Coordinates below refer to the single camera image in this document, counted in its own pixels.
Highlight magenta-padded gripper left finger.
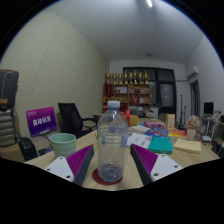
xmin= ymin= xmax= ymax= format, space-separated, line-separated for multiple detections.
xmin=43 ymin=143 xmax=95 ymax=188

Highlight dark brown-trimmed case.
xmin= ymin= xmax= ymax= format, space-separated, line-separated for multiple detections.
xmin=0 ymin=69 xmax=20 ymax=111

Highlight black computer monitor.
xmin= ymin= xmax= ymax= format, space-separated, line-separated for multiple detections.
xmin=203 ymin=101 xmax=215 ymax=116

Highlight grey ribbed suitcase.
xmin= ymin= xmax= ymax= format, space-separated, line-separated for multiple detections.
xmin=0 ymin=108 xmax=18 ymax=148

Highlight black framed glass door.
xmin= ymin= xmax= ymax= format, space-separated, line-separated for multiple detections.
xmin=123 ymin=67 xmax=177 ymax=118

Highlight clear plastic water bottle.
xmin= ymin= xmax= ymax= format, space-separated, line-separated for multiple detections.
xmin=96 ymin=100 xmax=130 ymax=183

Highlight wooden shelf unit with trophies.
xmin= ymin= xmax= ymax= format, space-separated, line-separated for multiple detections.
xmin=101 ymin=69 xmax=152 ymax=114

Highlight small orange standing carton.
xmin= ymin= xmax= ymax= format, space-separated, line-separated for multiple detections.
xmin=165 ymin=113 xmax=176 ymax=130

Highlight cluttered wooden side desk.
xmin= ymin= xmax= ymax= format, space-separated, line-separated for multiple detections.
xmin=199 ymin=114 xmax=224 ymax=158

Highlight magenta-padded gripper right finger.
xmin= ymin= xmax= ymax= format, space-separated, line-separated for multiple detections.
xmin=129 ymin=143 xmax=184 ymax=187

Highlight flat round red coaster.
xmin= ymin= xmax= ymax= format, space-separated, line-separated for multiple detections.
xmin=91 ymin=167 xmax=124 ymax=186

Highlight pale yellow notebook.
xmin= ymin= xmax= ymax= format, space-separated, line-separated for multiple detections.
xmin=172 ymin=138 xmax=203 ymax=155

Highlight pink flowers in white pot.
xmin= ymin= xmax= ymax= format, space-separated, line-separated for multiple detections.
xmin=185 ymin=115 xmax=200 ymax=141

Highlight purple sign board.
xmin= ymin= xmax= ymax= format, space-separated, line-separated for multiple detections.
xmin=25 ymin=106 xmax=58 ymax=138

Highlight white paper booklet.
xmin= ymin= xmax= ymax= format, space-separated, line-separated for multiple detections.
xmin=127 ymin=132 xmax=153 ymax=150

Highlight teal book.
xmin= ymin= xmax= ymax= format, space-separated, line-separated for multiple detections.
xmin=147 ymin=136 xmax=174 ymax=155

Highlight pale green ribbed cup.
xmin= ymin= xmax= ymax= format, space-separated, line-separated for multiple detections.
xmin=49 ymin=132 xmax=77 ymax=159

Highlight white wall air conditioner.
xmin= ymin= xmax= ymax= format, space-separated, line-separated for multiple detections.
xmin=185 ymin=65 xmax=200 ymax=81

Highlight yellow gift box red ribbon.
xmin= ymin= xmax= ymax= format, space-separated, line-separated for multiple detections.
xmin=121 ymin=109 xmax=139 ymax=127

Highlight black office chair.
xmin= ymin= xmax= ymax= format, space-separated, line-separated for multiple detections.
xmin=57 ymin=102 xmax=98 ymax=139

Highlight black chair with armrest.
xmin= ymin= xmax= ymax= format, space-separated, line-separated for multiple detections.
xmin=17 ymin=135 xmax=39 ymax=162

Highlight orange book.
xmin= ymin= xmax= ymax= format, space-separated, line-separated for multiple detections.
xmin=167 ymin=128 xmax=188 ymax=138

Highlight pink printed flat box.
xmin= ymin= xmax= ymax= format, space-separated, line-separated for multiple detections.
xmin=143 ymin=120 xmax=165 ymax=130

